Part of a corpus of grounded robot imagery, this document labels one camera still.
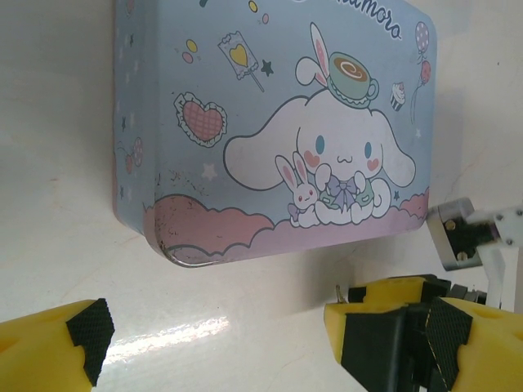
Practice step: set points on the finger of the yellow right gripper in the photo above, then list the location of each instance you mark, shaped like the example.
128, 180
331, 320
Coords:
376, 343
394, 290

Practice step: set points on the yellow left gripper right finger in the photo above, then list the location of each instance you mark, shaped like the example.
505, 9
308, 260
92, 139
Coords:
486, 351

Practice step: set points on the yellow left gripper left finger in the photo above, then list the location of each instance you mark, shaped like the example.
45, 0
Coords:
37, 347

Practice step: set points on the thin metal pin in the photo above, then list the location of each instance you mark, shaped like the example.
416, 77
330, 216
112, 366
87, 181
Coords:
338, 295

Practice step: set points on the blue cartoon bunny tin box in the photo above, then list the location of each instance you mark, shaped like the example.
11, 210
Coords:
261, 122

